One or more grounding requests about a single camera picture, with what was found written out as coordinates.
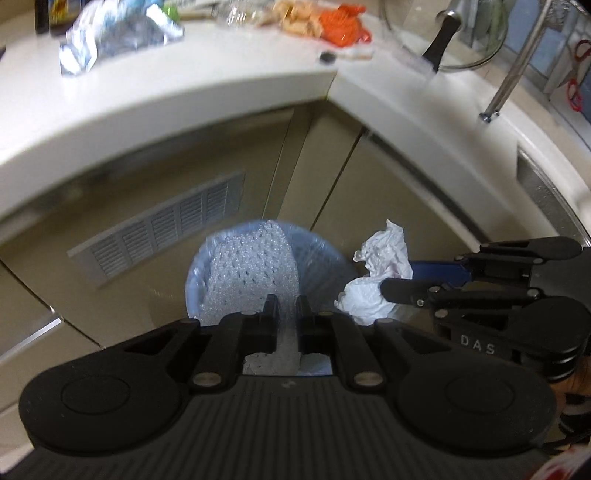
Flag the clear bubble wrap sheet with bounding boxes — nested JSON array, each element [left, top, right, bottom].
[[198, 220, 334, 376]]

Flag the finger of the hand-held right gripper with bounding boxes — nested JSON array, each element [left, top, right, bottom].
[[381, 277, 541, 309], [409, 237, 583, 284]]

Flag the grey cabinet vent grille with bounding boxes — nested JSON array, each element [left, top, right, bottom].
[[67, 172, 246, 291]]

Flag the orange plastic bag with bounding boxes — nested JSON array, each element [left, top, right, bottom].
[[320, 4, 373, 48]]

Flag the red scissors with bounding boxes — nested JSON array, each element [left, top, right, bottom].
[[564, 38, 591, 112]]

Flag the blue mesh trash bin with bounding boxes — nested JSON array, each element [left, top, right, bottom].
[[185, 219, 366, 377]]

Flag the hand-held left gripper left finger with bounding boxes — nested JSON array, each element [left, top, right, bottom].
[[122, 293, 280, 393]]

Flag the dark sauce bottle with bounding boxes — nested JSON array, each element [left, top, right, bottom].
[[34, 0, 82, 38]]

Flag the beige snack pieces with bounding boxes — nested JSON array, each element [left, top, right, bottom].
[[265, 0, 325, 38]]

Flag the clear crumpled plastic packaging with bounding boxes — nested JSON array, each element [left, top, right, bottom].
[[213, 1, 265, 27]]

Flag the steel sink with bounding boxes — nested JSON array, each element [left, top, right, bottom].
[[515, 148, 591, 241]]

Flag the white toothbrush black bristles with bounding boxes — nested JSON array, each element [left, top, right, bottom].
[[320, 48, 374, 65]]

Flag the glass pot lid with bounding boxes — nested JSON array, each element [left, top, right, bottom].
[[380, 0, 509, 75]]

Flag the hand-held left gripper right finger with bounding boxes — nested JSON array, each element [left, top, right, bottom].
[[295, 295, 444, 393]]

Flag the red white printed clothing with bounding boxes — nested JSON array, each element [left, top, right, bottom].
[[531, 443, 591, 480]]

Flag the white tissue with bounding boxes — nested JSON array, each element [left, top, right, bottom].
[[333, 219, 414, 326]]

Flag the clear plastic wrapper pile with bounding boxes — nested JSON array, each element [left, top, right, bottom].
[[59, 0, 185, 78]]

